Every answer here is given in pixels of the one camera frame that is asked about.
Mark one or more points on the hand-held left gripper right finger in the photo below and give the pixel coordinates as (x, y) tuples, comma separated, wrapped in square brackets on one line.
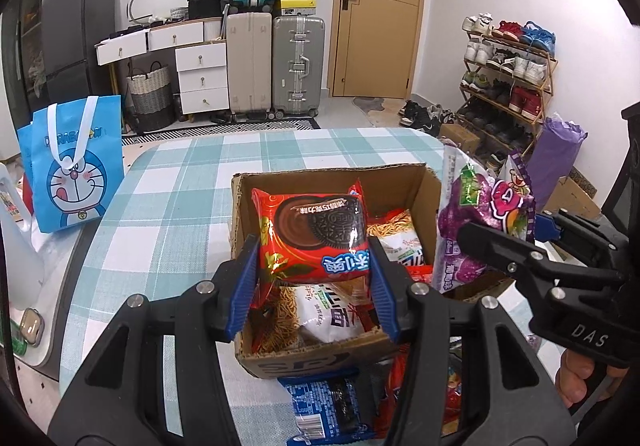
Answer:
[(385, 296)]

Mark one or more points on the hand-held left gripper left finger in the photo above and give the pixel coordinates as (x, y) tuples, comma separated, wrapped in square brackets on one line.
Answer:
[(245, 291)]

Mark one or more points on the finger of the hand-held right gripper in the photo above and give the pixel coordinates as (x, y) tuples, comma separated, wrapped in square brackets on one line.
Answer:
[(545, 226), (490, 241)]

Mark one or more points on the purple grape candy packet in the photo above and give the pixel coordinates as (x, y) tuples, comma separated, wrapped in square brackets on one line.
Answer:
[(465, 206)]

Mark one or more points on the red white snack packet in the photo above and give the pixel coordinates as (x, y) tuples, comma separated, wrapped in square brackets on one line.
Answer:
[(395, 236)]

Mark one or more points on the white noodle snack packet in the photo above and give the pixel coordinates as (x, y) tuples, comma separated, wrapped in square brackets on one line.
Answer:
[(325, 321)]

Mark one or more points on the red cookie packet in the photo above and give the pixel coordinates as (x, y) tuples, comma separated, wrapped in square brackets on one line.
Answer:
[(310, 226)]

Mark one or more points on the blue cookie packet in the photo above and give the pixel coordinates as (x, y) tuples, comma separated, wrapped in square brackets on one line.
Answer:
[(320, 401)]

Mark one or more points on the brown cardboard box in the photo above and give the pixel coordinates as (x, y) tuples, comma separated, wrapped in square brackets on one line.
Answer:
[(320, 183)]

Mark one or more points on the person's right hand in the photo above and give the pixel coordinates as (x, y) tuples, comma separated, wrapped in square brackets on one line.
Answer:
[(575, 376)]

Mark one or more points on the open cardboard floor box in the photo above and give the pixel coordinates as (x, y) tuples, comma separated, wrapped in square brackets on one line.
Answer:
[(575, 196)]

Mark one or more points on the purple bag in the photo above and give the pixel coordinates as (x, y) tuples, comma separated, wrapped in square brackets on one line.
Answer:
[(555, 161)]

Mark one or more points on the small cardboard box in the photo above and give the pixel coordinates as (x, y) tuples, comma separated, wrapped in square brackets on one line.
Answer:
[(460, 137)]

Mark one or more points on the rows of assorted shoes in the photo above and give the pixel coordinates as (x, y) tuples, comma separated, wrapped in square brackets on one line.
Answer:
[(525, 104)]

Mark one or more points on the pile of black shoes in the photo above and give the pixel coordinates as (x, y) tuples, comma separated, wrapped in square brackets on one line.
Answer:
[(425, 116)]

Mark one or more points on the wooden shoe rack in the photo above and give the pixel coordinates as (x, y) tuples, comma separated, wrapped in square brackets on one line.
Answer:
[(545, 76)]

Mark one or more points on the striped black white rug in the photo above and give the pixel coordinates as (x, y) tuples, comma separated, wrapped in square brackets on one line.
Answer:
[(200, 132)]

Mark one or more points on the patterned door mat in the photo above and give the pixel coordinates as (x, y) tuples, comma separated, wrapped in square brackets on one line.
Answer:
[(369, 104)]

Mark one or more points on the white side table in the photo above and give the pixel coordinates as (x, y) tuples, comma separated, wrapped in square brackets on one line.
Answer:
[(55, 276)]

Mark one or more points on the blue cartoon tote bag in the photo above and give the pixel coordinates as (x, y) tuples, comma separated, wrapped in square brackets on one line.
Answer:
[(75, 176)]

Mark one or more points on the beige earbuds case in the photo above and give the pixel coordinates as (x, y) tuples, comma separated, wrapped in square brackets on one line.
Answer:
[(32, 326)]

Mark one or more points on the woven laundry basket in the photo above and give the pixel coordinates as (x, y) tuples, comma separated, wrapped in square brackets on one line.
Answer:
[(150, 96)]

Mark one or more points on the white drawer cabinet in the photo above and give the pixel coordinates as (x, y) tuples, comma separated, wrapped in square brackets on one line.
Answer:
[(202, 76)]

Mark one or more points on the beige suitcase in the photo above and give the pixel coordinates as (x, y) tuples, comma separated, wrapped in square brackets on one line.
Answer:
[(250, 66)]

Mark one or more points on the white electric kettle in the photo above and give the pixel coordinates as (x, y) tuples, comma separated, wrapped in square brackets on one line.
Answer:
[(20, 266)]

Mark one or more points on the silver suitcase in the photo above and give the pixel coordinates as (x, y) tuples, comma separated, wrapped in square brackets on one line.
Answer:
[(300, 66)]

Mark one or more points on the green drink can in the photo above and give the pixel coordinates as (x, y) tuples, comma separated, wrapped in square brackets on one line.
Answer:
[(17, 343)]

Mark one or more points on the wooden door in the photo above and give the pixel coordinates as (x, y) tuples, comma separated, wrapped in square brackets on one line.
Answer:
[(380, 26)]

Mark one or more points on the small white basket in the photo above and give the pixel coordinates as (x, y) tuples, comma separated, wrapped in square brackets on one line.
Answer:
[(179, 14)]

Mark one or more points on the black storage box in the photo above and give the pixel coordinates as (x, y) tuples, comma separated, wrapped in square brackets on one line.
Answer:
[(205, 8)]

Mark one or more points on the yellow black shoe box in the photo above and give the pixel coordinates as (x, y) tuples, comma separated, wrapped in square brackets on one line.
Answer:
[(296, 8)]

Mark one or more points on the oval mirror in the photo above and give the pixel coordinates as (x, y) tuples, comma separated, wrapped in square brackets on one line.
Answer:
[(160, 1)]

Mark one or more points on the grey refrigerator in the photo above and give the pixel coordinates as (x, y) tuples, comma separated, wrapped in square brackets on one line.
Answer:
[(75, 26)]

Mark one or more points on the dark glass cabinet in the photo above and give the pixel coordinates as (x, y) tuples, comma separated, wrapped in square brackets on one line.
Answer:
[(25, 26)]

